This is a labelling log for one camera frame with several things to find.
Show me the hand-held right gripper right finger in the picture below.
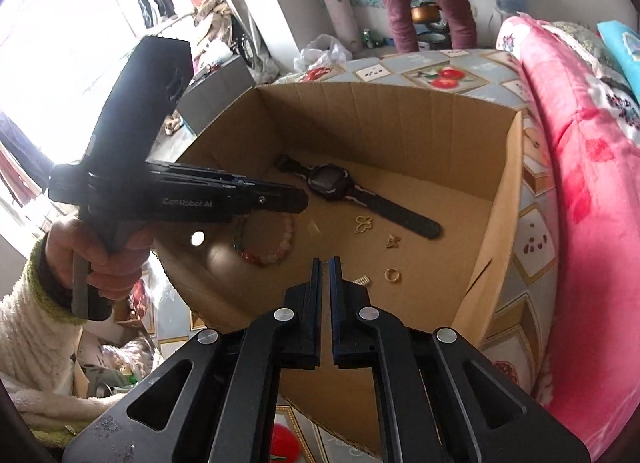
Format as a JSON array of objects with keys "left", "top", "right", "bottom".
[{"left": 330, "top": 257, "right": 589, "bottom": 463}]

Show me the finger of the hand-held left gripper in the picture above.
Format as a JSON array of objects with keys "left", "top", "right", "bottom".
[
  {"left": 145, "top": 160, "right": 262, "bottom": 190},
  {"left": 230, "top": 184, "right": 311, "bottom": 222}
]

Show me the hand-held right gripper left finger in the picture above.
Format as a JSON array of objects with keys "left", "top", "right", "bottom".
[{"left": 62, "top": 258, "right": 323, "bottom": 463}]

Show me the multicolour bead bracelet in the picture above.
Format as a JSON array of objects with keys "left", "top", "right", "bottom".
[{"left": 232, "top": 216, "right": 273, "bottom": 266}]

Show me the black and pink smartwatch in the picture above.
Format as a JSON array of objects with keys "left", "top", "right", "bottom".
[{"left": 276, "top": 154, "right": 443, "bottom": 242}]

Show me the brown cardboard box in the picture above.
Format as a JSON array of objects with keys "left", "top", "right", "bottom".
[{"left": 155, "top": 78, "right": 523, "bottom": 459}]

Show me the person's left forearm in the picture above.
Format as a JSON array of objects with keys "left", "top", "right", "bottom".
[{"left": 0, "top": 238, "right": 90, "bottom": 424}]

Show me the person's left hand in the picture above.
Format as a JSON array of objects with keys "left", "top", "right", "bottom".
[{"left": 45, "top": 216, "right": 154, "bottom": 301}]

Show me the dark grey flat box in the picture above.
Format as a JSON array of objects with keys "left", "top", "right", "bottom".
[{"left": 182, "top": 54, "right": 257, "bottom": 137}]

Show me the dark hanging jacket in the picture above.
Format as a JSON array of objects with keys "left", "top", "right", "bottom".
[{"left": 137, "top": 0, "right": 176, "bottom": 29}]

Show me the white plastic bag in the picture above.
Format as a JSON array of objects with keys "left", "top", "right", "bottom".
[{"left": 292, "top": 34, "right": 352, "bottom": 75}]

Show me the white paper roll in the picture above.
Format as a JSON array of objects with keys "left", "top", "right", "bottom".
[{"left": 312, "top": 0, "right": 362, "bottom": 52}]

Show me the metal cooking pot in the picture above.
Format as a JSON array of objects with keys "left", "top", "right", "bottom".
[{"left": 410, "top": 2, "right": 442, "bottom": 24}]

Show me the pink floral blanket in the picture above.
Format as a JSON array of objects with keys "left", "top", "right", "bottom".
[{"left": 495, "top": 16, "right": 640, "bottom": 461}]

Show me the grey patterned quilt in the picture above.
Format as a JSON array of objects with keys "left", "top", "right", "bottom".
[{"left": 540, "top": 20, "right": 632, "bottom": 94}]

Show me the blue printed pillow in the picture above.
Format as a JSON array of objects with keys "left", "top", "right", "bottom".
[{"left": 597, "top": 20, "right": 640, "bottom": 89}]

